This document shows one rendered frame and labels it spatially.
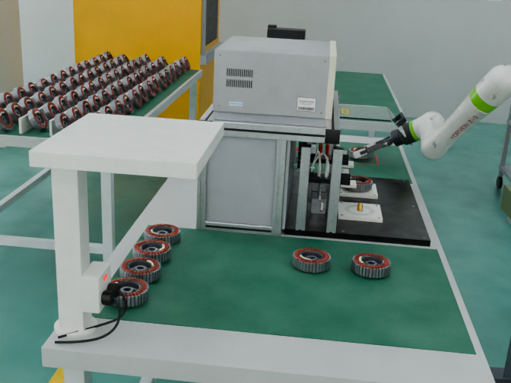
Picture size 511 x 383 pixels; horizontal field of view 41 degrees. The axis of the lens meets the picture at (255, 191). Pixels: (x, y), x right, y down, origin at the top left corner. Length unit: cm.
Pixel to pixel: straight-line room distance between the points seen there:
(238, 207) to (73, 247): 77
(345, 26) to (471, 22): 133
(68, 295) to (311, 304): 62
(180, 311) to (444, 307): 69
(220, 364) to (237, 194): 78
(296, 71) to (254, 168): 34
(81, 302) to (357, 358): 64
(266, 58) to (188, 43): 370
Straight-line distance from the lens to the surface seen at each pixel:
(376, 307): 182
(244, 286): 187
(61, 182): 152
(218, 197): 219
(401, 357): 163
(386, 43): 764
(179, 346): 160
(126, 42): 600
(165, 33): 590
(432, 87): 777
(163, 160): 137
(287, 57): 219
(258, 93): 221
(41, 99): 388
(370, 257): 203
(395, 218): 239
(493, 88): 265
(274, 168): 214
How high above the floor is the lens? 160
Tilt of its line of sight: 19 degrees down
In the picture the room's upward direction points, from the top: 3 degrees clockwise
